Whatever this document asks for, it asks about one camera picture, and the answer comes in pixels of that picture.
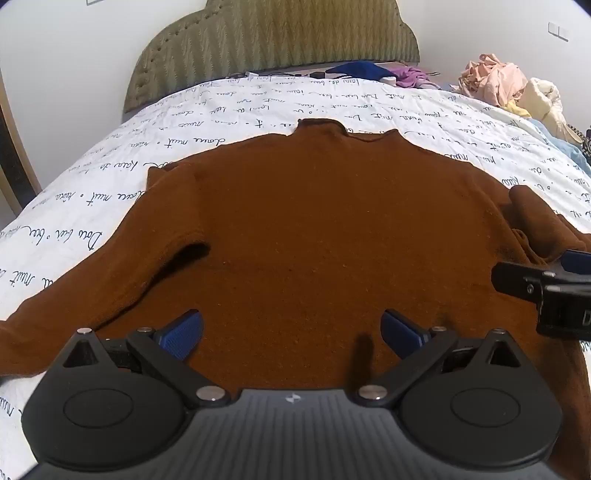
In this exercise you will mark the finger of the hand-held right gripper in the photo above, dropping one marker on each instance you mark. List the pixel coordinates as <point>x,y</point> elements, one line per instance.
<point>512,279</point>
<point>577,259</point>

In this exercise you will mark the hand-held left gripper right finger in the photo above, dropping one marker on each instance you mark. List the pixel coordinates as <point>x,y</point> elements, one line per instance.
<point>398,332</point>

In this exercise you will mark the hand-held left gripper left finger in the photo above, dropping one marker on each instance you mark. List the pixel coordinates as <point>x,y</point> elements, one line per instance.
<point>184,331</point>

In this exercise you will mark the brown knit sweater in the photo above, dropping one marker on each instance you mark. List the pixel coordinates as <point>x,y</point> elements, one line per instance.
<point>300,230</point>

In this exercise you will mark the pile of pink clothes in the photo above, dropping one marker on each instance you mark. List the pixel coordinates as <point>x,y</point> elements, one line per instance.
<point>489,78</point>

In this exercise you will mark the light blue cloth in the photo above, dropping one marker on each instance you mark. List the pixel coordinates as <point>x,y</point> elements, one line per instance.
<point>561,145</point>

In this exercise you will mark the dark striped cloth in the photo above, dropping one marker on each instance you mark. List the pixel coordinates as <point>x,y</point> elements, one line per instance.
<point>584,143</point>

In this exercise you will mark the white script printed quilt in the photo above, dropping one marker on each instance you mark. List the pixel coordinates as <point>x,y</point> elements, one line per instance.
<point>92,207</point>

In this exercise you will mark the yellow cloth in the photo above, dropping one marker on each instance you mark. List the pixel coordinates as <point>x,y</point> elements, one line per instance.
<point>517,110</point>

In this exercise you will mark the cream padded jacket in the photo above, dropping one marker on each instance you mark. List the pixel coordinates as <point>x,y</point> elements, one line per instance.
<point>540,99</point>

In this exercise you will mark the purple cloth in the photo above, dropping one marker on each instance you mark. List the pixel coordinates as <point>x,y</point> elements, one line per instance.
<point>411,76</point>

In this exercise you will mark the olive upholstered headboard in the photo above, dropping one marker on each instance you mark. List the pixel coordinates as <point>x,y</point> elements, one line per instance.
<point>277,37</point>

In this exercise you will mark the white wall switch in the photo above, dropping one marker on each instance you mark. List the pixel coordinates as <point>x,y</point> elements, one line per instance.
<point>557,31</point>

